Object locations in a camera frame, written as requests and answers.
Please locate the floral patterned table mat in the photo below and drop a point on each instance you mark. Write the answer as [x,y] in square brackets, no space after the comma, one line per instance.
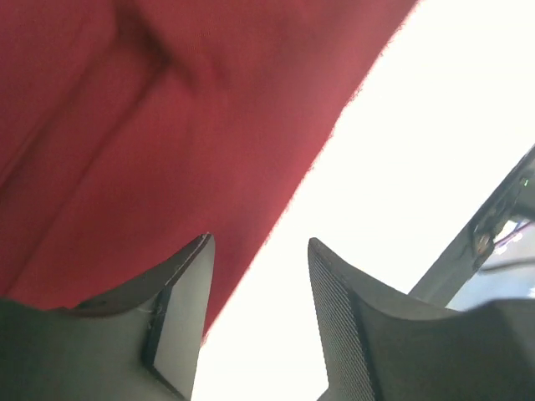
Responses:
[446,112]

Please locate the dark red t-shirt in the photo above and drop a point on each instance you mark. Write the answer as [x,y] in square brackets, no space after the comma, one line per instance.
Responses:
[128,128]

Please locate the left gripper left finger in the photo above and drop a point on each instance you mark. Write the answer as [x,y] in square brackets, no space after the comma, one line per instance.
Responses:
[139,341]

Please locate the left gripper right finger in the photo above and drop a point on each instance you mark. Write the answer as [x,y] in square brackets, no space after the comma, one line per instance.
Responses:
[381,344]

